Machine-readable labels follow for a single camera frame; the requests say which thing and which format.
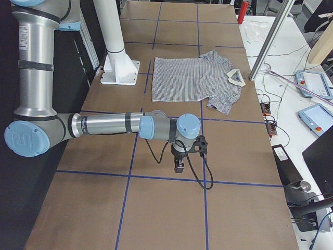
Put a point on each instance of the red cylinder tube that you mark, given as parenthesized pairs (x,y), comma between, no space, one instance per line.
(242,12)

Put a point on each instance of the near blue teach pendant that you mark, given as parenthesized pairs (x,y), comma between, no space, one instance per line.
(317,118)

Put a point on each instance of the beige wooden board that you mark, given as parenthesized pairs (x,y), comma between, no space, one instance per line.
(322,47)

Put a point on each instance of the black box with label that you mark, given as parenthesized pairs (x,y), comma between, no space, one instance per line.
(287,171)

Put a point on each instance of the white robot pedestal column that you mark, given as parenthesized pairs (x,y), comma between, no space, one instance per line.
(119,69)

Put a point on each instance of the navy white striped polo shirt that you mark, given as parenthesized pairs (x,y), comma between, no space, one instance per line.
(209,76)

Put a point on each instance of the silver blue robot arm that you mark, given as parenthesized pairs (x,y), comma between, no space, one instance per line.
(37,127)

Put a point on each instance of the blue teach pendant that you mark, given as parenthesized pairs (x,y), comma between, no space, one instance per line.
(317,118)
(315,82)

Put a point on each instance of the clear plastic bag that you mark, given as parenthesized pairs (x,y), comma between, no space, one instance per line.
(256,31)

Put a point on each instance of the black monitor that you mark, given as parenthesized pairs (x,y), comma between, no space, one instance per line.
(318,158)

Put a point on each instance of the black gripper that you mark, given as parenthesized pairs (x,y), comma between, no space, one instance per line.
(178,155)

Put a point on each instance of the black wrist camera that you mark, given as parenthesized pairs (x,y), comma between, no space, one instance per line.
(200,146)

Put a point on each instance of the aluminium frame post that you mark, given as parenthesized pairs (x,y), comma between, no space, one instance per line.
(268,43)

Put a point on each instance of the far blue teach pendant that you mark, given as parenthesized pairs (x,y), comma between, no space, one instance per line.
(315,82)

